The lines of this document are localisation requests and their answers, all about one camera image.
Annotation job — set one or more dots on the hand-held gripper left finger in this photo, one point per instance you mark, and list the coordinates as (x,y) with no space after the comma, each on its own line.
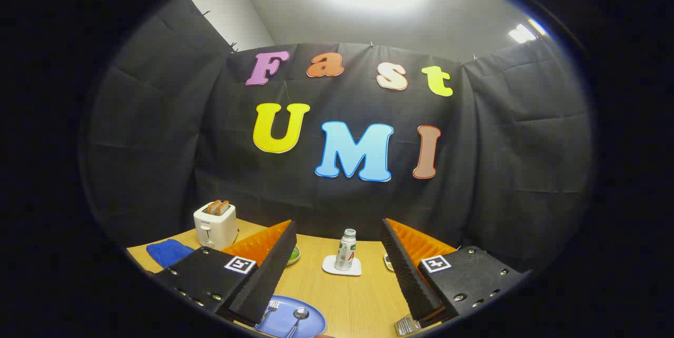
(274,269)

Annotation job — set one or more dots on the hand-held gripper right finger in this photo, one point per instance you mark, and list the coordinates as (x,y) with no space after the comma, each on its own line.
(405,269)

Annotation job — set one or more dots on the white drink bottle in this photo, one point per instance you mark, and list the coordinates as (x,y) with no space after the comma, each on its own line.
(345,251)

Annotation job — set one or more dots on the black backdrop cloth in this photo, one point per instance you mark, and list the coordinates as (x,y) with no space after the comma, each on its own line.
(221,169)

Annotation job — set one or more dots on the green lettuce leaf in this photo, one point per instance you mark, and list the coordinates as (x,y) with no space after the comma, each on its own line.
(293,255)

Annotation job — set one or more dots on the white coaster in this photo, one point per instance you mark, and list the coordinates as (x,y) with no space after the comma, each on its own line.
(330,268)

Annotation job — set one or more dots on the brown toast slice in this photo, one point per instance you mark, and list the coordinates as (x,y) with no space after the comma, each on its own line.
(225,206)
(212,207)

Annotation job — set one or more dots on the white divided bean dish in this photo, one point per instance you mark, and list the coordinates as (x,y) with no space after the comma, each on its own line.
(388,262)

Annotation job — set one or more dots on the beige food plate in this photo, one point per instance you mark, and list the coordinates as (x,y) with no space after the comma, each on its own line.
(296,260)

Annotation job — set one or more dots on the blue folded towel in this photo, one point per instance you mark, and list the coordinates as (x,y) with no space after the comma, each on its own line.
(168,252)

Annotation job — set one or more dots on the blue round plate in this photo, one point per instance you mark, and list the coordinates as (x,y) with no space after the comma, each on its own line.
(281,325)

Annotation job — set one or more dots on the rectangular ceiling light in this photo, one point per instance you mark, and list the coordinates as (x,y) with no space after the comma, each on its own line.
(524,31)

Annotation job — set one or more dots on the white toaster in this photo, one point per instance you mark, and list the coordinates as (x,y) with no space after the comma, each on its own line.
(218,230)

